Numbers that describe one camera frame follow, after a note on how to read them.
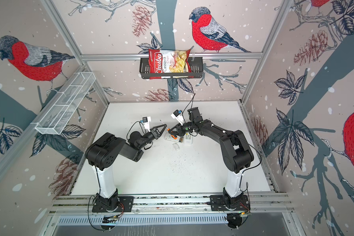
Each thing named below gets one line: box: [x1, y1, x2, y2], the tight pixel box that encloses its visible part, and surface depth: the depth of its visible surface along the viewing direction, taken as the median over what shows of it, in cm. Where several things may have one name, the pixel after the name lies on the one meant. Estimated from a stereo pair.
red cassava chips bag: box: [147, 48, 194, 80], surface depth 89 cm
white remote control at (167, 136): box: [164, 132, 184, 144], surface depth 100 cm
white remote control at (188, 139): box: [183, 132, 193, 146], surface depth 98 cm
